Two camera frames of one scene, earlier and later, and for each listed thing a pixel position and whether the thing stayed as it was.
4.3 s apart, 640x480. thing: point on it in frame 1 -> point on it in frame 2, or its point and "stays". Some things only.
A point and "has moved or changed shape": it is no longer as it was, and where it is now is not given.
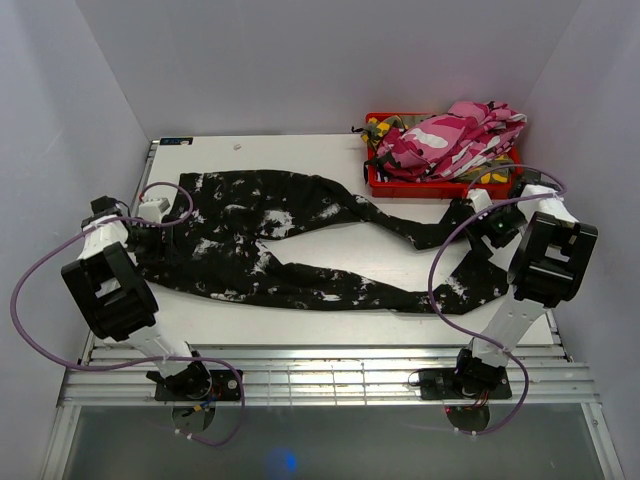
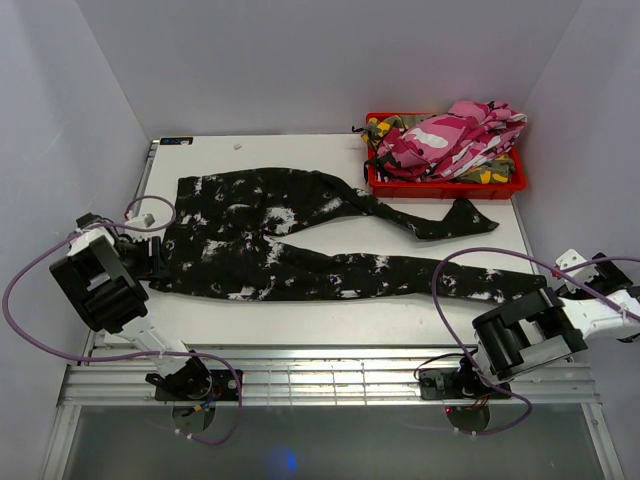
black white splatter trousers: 209,244 has moved or changed shape
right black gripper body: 500,226 -> 580,294
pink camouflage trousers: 468,137 stays
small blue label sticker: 176,141 stays
